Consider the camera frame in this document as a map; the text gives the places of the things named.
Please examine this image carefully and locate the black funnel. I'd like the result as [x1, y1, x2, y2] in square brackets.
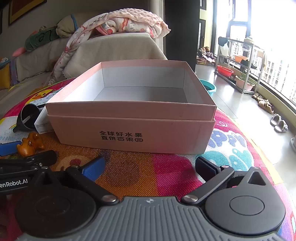
[13, 103, 45, 133]

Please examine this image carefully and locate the pink cardboard box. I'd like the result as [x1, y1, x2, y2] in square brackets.
[45, 60, 217, 154]

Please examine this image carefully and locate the pink flower pot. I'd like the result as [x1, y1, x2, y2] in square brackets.
[235, 75, 255, 91]

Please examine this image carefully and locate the grey slipper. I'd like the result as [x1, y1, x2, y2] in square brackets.
[270, 113, 282, 126]
[274, 119, 289, 133]

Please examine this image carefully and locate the pink floral blanket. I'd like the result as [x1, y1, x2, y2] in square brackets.
[47, 8, 172, 86]

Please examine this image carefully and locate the colourful cartoon printed mat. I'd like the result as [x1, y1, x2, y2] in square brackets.
[0, 79, 296, 241]

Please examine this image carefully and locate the metal storage rack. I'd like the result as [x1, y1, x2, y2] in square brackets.
[215, 37, 265, 94]

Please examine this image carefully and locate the beige pillow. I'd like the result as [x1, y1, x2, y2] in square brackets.
[55, 14, 87, 37]

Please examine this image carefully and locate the brown wooden dog figurine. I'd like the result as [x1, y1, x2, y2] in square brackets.
[17, 133, 46, 156]

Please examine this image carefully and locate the yellow cushion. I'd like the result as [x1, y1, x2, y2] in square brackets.
[0, 58, 12, 91]

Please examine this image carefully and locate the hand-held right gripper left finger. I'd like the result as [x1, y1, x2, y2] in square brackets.
[30, 156, 117, 206]

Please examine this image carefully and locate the green plush toy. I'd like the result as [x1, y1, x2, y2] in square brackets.
[13, 25, 62, 57]

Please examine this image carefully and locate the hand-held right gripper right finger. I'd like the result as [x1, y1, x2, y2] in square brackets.
[181, 157, 269, 206]

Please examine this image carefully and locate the black rimmed case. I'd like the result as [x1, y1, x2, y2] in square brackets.
[0, 141, 22, 157]

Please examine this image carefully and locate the red plastic basin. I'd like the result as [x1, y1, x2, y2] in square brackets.
[217, 65, 234, 77]

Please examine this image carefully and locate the small white box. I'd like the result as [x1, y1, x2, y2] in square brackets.
[34, 109, 55, 135]

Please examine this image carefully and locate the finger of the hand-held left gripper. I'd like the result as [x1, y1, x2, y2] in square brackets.
[0, 150, 57, 173]

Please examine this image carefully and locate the beige sofa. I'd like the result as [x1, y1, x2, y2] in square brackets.
[0, 13, 168, 116]

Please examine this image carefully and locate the teal plastic basin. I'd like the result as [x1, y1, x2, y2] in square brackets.
[199, 79, 217, 98]

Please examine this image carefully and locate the framed wall picture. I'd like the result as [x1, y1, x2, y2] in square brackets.
[8, 0, 48, 26]

